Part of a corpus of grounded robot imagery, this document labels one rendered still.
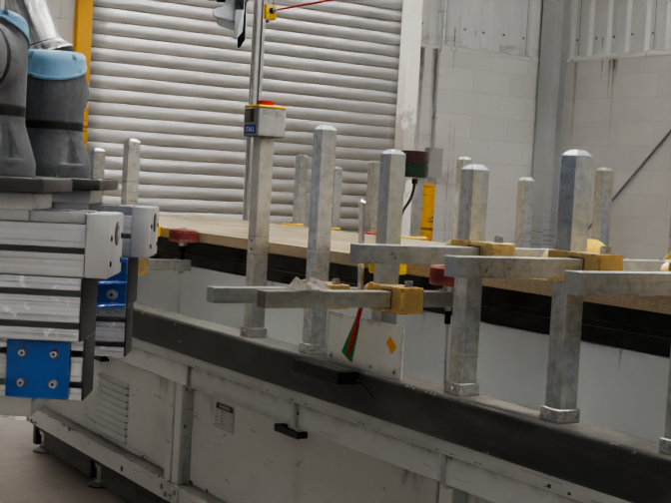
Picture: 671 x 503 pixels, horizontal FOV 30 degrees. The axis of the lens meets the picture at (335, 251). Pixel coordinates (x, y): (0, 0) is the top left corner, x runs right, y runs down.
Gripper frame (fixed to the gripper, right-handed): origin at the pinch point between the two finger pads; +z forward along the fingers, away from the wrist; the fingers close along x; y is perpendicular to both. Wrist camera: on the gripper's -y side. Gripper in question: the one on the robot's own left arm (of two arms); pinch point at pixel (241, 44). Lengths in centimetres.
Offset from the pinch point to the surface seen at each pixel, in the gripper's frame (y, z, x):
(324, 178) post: -18.0, 25.1, -9.8
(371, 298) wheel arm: -27, 47, 18
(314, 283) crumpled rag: -16, 44, 24
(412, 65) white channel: -48, -13, -152
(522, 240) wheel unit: -80, 39, -118
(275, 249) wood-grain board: -8, 43, -65
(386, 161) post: -29.1, 21.4, 11.2
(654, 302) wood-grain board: -72, 43, 44
